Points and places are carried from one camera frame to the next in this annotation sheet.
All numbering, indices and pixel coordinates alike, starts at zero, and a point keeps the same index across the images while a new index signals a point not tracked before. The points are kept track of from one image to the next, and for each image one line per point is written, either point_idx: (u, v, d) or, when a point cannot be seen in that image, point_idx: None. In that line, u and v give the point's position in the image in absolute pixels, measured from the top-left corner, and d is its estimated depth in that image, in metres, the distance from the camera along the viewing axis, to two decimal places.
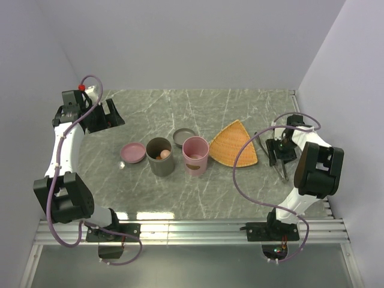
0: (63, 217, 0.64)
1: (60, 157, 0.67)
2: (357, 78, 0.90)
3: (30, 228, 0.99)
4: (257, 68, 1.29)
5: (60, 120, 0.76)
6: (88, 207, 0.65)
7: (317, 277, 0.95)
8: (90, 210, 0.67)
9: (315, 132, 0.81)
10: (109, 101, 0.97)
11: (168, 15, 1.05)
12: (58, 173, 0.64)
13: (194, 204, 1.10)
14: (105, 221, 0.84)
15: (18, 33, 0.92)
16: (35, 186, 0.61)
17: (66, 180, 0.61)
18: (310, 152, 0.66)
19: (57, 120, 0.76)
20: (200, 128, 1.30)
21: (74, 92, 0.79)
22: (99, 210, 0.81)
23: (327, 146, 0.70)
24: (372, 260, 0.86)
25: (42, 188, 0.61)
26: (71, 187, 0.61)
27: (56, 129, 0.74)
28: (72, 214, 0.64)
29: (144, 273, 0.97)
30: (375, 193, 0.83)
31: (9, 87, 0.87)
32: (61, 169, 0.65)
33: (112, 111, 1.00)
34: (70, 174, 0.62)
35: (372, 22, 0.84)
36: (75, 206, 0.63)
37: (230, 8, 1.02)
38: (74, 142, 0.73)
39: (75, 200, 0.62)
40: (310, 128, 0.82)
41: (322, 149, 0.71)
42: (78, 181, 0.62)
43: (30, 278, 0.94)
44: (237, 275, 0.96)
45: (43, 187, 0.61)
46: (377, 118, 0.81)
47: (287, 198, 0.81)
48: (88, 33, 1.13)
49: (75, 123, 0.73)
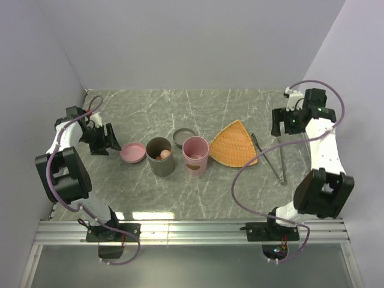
0: (61, 191, 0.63)
1: (60, 139, 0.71)
2: (357, 77, 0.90)
3: (30, 228, 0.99)
4: (257, 68, 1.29)
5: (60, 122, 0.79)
6: (86, 183, 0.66)
7: (317, 277, 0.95)
8: (89, 188, 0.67)
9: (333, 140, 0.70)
10: (108, 124, 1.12)
11: (168, 15, 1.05)
12: (57, 150, 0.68)
13: (194, 204, 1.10)
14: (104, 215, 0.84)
15: (19, 33, 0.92)
16: (36, 161, 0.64)
17: (65, 151, 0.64)
18: (314, 185, 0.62)
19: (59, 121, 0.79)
20: (200, 128, 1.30)
21: (78, 107, 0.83)
22: (100, 206, 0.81)
23: (337, 172, 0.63)
24: (371, 260, 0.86)
25: (43, 162, 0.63)
26: (70, 159, 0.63)
27: (56, 127, 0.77)
28: (70, 189, 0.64)
29: (144, 273, 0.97)
30: (375, 192, 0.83)
31: (9, 87, 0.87)
32: (60, 147, 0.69)
33: (110, 134, 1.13)
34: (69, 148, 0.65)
35: (372, 20, 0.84)
36: (73, 179, 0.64)
37: (230, 8, 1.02)
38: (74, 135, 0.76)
39: (75, 174, 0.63)
40: (329, 129, 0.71)
41: (332, 176, 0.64)
42: (77, 153, 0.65)
43: (30, 278, 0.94)
44: (236, 275, 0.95)
45: (43, 161, 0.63)
46: (377, 118, 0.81)
47: (286, 208, 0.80)
48: (88, 33, 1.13)
49: (74, 120, 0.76)
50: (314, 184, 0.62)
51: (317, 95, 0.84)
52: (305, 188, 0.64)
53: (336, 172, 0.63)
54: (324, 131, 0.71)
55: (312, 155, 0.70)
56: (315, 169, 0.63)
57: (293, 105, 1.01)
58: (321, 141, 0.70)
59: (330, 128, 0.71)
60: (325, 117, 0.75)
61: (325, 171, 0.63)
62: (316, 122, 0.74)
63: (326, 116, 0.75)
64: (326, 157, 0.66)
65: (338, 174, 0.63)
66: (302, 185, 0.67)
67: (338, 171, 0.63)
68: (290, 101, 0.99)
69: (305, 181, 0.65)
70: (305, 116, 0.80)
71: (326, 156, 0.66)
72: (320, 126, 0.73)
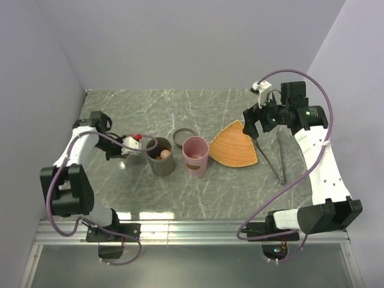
0: (62, 210, 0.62)
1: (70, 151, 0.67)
2: (357, 78, 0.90)
3: (30, 228, 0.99)
4: (257, 68, 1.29)
5: (78, 124, 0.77)
6: (87, 204, 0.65)
7: (318, 278, 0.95)
8: (89, 206, 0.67)
9: (332, 156, 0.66)
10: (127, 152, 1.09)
11: (168, 15, 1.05)
12: (66, 164, 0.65)
13: (194, 204, 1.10)
14: (105, 220, 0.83)
15: (18, 34, 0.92)
16: (41, 174, 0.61)
17: (71, 172, 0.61)
18: (322, 219, 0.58)
19: (77, 123, 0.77)
20: (200, 128, 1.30)
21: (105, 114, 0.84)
22: (98, 214, 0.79)
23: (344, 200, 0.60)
24: (372, 261, 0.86)
25: (47, 176, 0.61)
26: (75, 179, 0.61)
27: (75, 129, 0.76)
28: (70, 209, 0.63)
29: (145, 273, 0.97)
30: (376, 194, 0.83)
31: (9, 87, 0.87)
32: (69, 160, 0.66)
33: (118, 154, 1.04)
34: (77, 166, 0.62)
35: (372, 18, 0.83)
36: (75, 201, 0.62)
37: (231, 8, 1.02)
38: (87, 143, 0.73)
39: (78, 194, 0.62)
40: (323, 142, 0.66)
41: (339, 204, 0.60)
42: (82, 173, 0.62)
43: (30, 278, 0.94)
44: (236, 275, 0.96)
45: (47, 174, 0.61)
46: (378, 119, 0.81)
47: (287, 216, 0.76)
48: (88, 33, 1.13)
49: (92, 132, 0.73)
50: (321, 219, 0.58)
51: (298, 89, 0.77)
52: (312, 219, 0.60)
53: (342, 200, 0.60)
54: (320, 146, 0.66)
55: (313, 177, 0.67)
56: (323, 203, 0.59)
57: (264, 99, 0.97)
58: (321, 166, 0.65)
59: (324, 141, 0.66)
60: (315, 123, 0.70)
61: (332, 203, 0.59)
62: (309, 134, 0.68)
63: (317, 122, 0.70)
64: (329, 182, 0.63)
65: (345, 200, 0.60)
66: (305, 212, 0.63)
67: (345, 196, 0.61)
68: (261, 96, 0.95)
69: (313, 213, 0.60)
70: (293, 120, 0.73)
71: (329, 181, 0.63)
72: (314, 140, 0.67)
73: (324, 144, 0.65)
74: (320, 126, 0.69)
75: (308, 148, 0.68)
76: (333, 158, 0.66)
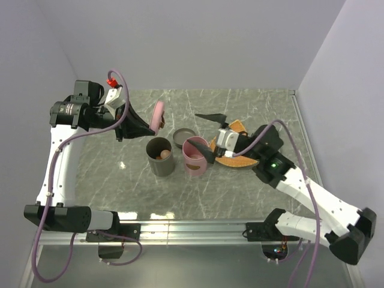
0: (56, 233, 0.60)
1: (52, 181, 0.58)
2: (357, 79, 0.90)
3: (30, 228, 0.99)
4: (257, 68, 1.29)
5: (58, 116, 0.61)
6: (81, 228, 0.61)
7: (317, 277, 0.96)
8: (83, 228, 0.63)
9: (317, 184, 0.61)
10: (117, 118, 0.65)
11: (168, 15, 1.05)
12: (50, 203, 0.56)
13: (194, 204, 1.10)
14: (105, 224, 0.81)
15: (18, 34, 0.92)
16: (26, 213, 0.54)
17: (59, 215, 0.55)
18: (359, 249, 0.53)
19: (56, 116, 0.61)
20: (200, 128, 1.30)
21: (90, 84, 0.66)
22: (99, 213, 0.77)
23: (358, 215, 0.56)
24: (371, 261, 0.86)
25: (33, 216, 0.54)
26: (64, 221, 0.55)
27: (55, 129, 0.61)
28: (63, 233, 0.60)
29: (144, 273, 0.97)
30: (375, 194, 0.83)
31: (9, 87, 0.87)
32: (52, 196, 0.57)
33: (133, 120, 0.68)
34: (63, 209, 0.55)
35: (372, 19, 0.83)
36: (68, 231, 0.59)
37: (230, 8, 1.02)
38: (71, 160, 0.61)
39: (69, 228, 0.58)
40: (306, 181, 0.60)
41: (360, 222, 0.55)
42: (69, 215, 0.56)
43: (30, 278, 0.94)
44: (236, 275, 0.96)
45: (33, 215, 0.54)
46: (377, 119, 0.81)
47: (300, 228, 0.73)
48: (87, 33, 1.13)
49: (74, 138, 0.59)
50: (356, 251, 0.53)
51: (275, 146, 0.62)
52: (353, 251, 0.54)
53: (357, 216, 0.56)
54: (305, 187, 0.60)
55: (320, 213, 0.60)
56: (348, 234, 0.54)
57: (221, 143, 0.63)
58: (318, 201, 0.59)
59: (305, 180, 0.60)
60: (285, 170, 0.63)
61: (355, 228, 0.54)
62: (290, 181, 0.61)
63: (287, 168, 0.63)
64: (336, 210, 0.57)
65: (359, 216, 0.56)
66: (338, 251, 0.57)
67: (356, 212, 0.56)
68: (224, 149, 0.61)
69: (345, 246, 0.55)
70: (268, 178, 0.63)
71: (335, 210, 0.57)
72: (296, 182, 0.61)
73: (308, 183, 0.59)
74: (290, 168, 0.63)
75: (296, 194, 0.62)
76: (320, 187, 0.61)
